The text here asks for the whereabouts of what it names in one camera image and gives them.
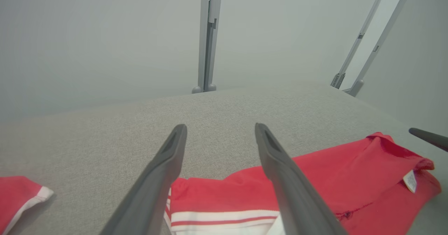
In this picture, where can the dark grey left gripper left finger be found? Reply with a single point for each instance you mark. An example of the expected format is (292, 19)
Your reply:
(154, 189)

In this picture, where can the red garment with white trim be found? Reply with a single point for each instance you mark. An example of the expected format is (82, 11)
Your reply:
(17, 196)

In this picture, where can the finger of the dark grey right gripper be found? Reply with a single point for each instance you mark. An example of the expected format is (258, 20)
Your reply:
(432, 138)

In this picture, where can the red jersey with striped cuffs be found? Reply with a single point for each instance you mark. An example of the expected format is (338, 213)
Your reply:
(325, 179)

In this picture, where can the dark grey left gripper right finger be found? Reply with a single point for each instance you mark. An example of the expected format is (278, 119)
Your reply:
(290, 193)

